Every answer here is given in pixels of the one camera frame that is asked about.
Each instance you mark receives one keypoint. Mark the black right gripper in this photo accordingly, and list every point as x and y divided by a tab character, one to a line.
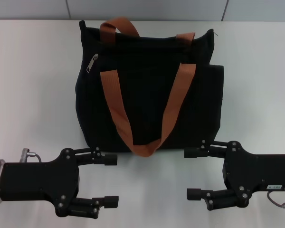
263	168

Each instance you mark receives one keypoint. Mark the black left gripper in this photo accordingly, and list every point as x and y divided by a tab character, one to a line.
38	180

